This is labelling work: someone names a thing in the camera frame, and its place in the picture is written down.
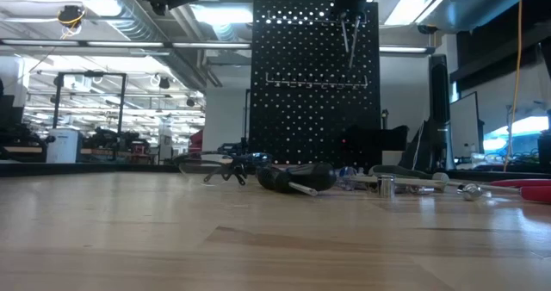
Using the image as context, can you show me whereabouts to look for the black hanging device yellow cable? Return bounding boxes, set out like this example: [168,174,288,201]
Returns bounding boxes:
[57,4,86,40]

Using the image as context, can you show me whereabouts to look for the black background gantry frame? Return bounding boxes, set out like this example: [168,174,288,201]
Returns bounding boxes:
[52,70,129,163]

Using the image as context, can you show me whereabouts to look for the small black ribbed screwdriver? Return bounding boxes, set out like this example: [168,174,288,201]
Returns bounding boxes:
[256,164,319,196]

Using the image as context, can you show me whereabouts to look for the black screwdriver with blue cap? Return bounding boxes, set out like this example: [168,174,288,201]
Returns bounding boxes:
[370,164,435,181]

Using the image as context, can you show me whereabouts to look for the black tall tower unit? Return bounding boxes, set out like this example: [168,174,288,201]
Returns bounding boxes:
[429,53,452,171]

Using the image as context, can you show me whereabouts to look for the black metal pegboard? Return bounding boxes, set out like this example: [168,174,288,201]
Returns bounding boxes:
[249,0,382,170]

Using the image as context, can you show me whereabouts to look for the blue translucent handle screwdriver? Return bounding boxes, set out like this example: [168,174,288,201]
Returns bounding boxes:
[334,165,464,193]

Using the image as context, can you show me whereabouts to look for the clear black safety glasses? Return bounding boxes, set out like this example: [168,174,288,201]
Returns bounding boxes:
[175,150,275,188]

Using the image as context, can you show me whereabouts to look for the grey handle screwdriver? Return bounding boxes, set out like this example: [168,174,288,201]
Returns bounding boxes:
[347,15,362,71]
[339,17,350,54]

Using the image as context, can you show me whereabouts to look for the black aluminium table frame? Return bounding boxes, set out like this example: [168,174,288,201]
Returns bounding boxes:
[0,161,551,183]

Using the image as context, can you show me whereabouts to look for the silver ceiling air duct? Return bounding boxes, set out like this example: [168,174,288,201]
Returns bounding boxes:
[109,0,225,90]

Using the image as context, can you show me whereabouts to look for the white board panel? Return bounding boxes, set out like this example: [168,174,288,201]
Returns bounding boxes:
[449,91,486,158]

